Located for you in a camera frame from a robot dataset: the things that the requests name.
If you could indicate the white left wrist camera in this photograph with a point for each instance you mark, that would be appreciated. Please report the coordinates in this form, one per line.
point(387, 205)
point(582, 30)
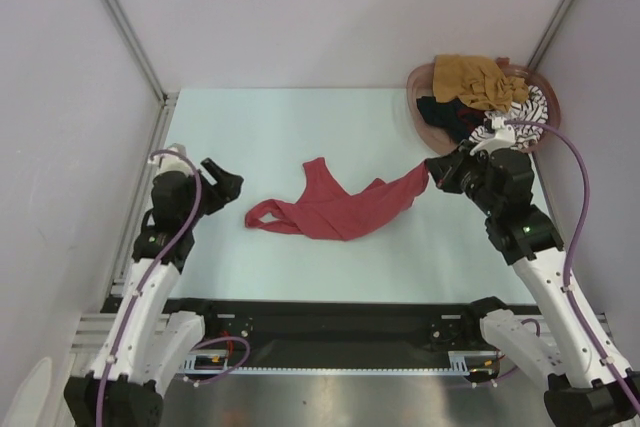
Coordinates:
point(173, 162)

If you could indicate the pink translucent laundry basket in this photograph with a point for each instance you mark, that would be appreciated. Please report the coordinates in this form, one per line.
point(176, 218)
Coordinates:
point(420, 81)

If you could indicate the aluminium frame rail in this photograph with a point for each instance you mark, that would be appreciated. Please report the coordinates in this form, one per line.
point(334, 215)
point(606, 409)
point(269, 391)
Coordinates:
point(92, 332)

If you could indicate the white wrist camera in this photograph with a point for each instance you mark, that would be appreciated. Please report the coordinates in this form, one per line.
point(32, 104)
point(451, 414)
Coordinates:
point(494, 134)
point(173, 162)

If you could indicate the red tank top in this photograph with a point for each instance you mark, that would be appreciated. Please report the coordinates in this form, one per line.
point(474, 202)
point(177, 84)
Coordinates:
point(325, 211)

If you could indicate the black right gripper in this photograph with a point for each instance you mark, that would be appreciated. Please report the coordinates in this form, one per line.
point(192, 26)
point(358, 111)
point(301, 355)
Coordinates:
point(440, 170)

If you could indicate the left aluminium corner post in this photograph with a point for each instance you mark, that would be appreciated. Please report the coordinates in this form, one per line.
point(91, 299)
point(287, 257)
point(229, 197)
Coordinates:
point(132, 43)

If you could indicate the grey slotted cable duct left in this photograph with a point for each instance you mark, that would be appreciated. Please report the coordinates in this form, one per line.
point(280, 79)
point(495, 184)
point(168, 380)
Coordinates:
point(205, 364)

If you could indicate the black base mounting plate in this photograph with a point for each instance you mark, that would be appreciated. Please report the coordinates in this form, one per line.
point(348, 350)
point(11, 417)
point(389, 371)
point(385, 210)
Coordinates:
point(340, 336)

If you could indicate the aluminium corner post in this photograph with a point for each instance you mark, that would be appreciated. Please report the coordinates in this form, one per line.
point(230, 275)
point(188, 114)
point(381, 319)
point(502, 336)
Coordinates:
point(551, 30)
point(132, 43)

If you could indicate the mustard yellow tank top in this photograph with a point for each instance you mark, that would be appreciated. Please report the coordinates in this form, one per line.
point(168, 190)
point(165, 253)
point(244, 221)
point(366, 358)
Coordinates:
point(477, 81)

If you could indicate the grey slotted cable duct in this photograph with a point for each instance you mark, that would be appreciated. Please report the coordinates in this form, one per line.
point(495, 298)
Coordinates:
point(469, 362)
point(205, 364)

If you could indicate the black white striped tank top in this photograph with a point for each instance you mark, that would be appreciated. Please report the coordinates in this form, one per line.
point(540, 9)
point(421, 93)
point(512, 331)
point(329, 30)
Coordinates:
point(534, 109)

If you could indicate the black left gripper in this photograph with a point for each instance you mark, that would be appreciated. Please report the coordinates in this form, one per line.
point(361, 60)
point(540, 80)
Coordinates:
point(226, 190)

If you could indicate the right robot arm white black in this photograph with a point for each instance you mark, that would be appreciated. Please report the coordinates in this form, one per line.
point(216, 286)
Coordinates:
point(584, 378)

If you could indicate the grey slotted cable duct right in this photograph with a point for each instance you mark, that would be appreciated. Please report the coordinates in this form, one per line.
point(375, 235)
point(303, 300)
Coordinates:
point(469, 362)

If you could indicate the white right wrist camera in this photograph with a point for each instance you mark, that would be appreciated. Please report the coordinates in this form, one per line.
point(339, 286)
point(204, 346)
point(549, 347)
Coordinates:
point(494, 134)

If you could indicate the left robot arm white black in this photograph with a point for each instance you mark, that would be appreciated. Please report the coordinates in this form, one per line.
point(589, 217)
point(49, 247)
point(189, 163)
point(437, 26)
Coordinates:
point(127, 381)

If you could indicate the right aluminium corner post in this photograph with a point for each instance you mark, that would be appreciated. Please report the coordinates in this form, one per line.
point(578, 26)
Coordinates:
point(551, 30)

